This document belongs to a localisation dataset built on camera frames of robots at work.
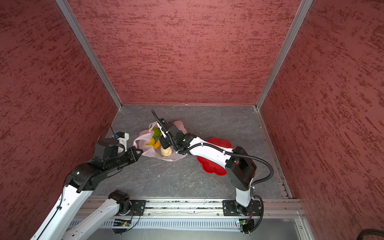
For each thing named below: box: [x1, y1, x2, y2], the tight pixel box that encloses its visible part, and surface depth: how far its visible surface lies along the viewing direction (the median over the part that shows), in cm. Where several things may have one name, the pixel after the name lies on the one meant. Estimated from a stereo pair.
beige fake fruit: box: [160, 146, 173, 157], surface depth 91 cm
